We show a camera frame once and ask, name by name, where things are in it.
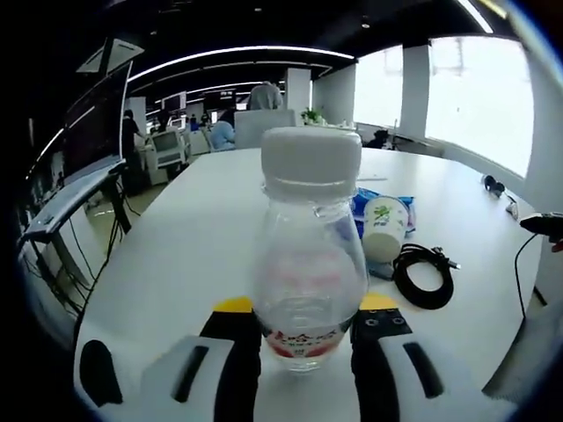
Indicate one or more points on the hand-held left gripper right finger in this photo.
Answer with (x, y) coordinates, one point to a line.
(374, 365)

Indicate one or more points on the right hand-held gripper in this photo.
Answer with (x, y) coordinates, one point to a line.
(547, 222)

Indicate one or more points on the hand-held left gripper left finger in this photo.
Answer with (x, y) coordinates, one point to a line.
(233, 351)

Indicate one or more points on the clear plastic bottle white cap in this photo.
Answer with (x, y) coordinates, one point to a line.
(308, 246)

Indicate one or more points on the white paper cup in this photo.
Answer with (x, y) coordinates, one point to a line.
(385, 228)

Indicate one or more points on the blue tissue pack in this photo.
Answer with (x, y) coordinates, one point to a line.
(407, 206)

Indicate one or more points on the white tabletop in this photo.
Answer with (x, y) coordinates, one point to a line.
(184, 242)

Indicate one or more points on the small white object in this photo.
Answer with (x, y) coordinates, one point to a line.
(513, 205)

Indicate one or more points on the black headphones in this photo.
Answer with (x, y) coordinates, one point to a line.
(495, 186)

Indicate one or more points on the black rounded object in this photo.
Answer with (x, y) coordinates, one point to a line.
(101, 373)

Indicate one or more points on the dark bulky object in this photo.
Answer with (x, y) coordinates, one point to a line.
(378, 138)

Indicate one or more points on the white equipment cart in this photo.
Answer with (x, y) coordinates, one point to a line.
(165, 154)

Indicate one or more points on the white side desk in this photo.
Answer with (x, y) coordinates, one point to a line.
(66, 202)

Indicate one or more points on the grey desk partition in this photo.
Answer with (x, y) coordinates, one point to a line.
(264, 127)

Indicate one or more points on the green potted plant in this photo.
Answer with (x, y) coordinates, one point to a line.
(311, 116)

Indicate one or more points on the large monitor on stand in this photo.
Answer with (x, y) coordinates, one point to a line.
(94, 132)

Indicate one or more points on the curved ceiling light strip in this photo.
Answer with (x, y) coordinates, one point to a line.
(228, 55)

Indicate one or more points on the ceiling-hung screen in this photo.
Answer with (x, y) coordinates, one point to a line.
(112, 53)

